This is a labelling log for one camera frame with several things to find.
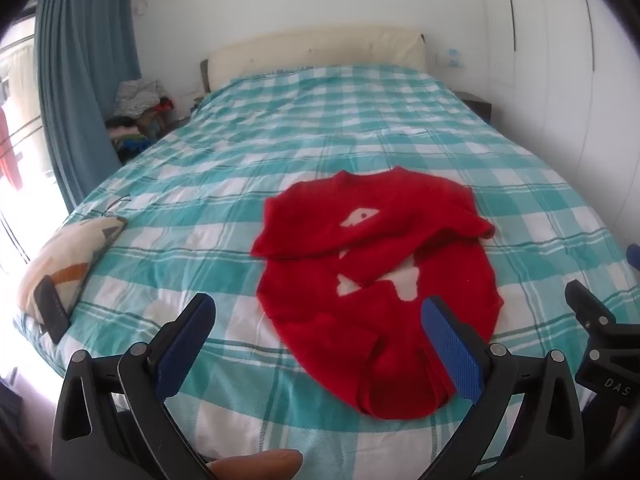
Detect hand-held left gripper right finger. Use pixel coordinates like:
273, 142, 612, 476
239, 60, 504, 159
420, 296, 586, 480

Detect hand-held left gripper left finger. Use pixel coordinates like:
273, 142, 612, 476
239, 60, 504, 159
50, 293, 217, 480

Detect red sweater with white print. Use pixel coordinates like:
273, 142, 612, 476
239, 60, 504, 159
250, 166, 505, 420

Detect pile of mixed clothes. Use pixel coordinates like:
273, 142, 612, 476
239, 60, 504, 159
105, 79, 176, 166

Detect person's left hand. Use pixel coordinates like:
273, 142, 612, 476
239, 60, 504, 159
207, 449, 304, 480

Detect flat black device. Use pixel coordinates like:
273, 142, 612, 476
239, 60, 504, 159
32, 277, 71, 345

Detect patterned cream pillow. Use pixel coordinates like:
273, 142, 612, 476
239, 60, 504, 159
17, 216, 128, 333

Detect white wardrobe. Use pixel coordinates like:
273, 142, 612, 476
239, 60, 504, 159
475, 0, 640, 241

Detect dark nightstand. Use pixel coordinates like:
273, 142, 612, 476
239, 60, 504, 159
457, 91, 493, 123

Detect bed with teal plaid sheet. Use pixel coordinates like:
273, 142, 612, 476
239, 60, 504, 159
12, 62, 640, 480

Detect hanging red garment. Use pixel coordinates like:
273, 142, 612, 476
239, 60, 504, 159
0, 105, 23, 191

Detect blue curtain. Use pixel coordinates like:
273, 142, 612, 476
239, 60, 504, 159
36, 0, 143, 213

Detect white sheer curtain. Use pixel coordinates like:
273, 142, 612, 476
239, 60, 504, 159
0, 42, 45, 111

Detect beige padded headboard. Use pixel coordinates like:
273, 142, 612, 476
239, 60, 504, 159
200, 27, 427, 93

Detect wall socket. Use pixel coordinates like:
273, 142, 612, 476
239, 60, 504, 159
434, 47, 468, 70

